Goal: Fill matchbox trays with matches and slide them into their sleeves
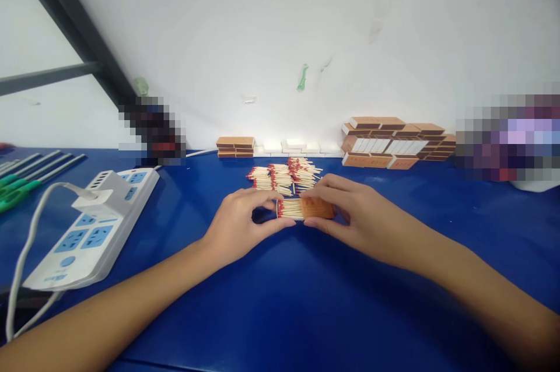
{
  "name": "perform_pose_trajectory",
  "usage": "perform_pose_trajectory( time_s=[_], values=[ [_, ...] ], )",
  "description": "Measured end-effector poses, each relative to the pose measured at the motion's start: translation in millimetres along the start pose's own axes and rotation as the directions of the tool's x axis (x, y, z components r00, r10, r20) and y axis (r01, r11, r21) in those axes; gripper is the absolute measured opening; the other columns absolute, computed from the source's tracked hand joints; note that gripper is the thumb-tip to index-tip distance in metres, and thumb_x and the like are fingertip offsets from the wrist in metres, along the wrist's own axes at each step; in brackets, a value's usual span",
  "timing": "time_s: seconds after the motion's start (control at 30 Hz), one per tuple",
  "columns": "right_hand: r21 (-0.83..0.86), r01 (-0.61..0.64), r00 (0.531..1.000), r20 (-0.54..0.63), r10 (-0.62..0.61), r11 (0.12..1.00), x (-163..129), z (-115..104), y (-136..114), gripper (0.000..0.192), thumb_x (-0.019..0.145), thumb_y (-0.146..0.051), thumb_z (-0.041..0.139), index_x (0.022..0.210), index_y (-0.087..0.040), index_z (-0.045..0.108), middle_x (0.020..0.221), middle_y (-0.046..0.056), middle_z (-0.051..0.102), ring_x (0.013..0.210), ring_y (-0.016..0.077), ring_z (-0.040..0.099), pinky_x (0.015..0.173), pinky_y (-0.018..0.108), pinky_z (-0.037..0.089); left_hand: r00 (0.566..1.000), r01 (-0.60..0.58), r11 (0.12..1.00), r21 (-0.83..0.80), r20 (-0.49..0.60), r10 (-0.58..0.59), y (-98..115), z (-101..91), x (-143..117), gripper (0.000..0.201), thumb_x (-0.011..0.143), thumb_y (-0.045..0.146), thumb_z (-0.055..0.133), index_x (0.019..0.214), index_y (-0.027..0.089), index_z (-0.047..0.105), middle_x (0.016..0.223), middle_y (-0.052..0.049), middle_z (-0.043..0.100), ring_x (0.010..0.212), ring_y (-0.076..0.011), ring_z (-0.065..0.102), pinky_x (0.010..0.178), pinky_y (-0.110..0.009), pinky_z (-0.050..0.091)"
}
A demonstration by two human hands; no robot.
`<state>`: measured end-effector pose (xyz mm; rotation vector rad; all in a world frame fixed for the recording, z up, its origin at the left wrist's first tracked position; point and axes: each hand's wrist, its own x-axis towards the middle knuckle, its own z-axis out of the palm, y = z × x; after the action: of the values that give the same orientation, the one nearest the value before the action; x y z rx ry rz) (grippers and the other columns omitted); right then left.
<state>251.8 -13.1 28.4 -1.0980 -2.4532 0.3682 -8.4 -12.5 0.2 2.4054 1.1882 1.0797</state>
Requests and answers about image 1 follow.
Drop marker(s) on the person's right hand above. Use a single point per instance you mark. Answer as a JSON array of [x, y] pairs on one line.
[[367, 223]]

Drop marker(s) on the person's left hand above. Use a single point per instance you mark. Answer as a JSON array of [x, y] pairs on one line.
[[232, 227]]

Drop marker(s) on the orange matchbox sleeve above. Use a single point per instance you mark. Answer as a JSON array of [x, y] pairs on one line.
[[318, 208]]

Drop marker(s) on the bundle of red-tipped matches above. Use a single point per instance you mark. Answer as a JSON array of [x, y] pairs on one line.
[[289, 209]]

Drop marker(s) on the pile of loose matches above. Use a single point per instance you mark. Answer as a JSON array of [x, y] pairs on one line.
[[284, 175]]

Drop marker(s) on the small stack of brown matchboxes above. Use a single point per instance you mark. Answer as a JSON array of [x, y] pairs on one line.
[[235, 147]]

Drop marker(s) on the large stack of brown matchboxes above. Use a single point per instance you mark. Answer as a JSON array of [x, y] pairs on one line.
[[396, 144]]

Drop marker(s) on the row of white matchbox trays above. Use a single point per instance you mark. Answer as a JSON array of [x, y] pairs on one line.
[[297, 147]]

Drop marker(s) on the white charger plug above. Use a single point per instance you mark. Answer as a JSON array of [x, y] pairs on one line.
[[103, 192]]

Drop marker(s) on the white and blue power strip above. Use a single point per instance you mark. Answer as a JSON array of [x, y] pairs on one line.
[[83, 245]]

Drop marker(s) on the bundle of grey metal rods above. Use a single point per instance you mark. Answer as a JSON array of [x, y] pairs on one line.
[[39, 164]]

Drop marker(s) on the black metal frame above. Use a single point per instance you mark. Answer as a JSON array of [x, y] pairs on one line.
[[83, 39]]

